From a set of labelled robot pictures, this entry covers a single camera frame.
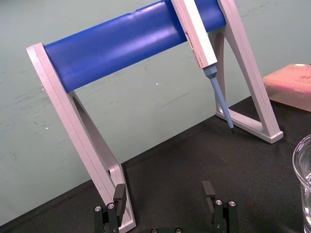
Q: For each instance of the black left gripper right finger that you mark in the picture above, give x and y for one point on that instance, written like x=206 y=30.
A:
x=219 y=213

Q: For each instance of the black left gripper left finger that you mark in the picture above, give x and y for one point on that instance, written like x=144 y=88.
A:
x=120 y=197

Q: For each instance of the black table cloth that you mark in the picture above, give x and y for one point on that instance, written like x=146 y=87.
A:
x=194 y=165

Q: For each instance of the clear glass beaker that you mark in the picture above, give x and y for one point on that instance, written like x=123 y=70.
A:
x=303 y=179

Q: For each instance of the pink pipette tip box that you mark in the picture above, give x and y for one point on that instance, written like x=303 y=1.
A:
x=290 y=85

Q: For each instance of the grey and blue pipette stand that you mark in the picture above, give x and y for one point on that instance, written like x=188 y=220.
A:
x=116 y=46

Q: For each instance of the white and blue pipette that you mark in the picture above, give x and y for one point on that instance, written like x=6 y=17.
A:
x=199 y=41

